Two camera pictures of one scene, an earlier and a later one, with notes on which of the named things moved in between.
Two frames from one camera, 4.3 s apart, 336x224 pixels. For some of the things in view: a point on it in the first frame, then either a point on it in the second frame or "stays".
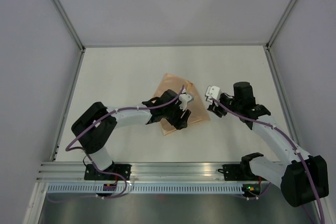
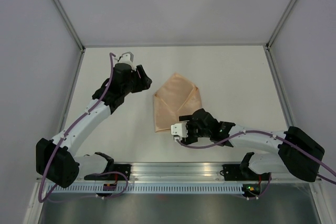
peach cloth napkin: (198, 115) stays
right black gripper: (216, 109) -> (190, 139)
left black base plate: (91, 173) stays
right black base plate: (240, 172) stays
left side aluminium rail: (67, 104) stays
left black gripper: (183, 122) -> (144, 82)
